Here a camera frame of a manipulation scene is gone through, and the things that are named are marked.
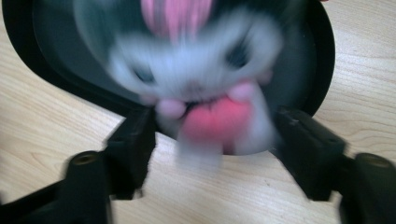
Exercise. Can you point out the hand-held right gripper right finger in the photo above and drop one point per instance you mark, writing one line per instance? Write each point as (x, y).
(308, 152)

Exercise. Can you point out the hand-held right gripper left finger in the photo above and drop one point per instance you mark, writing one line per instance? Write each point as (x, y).
(132, 149)

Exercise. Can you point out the black oval tray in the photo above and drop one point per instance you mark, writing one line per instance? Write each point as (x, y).
(56, 46)

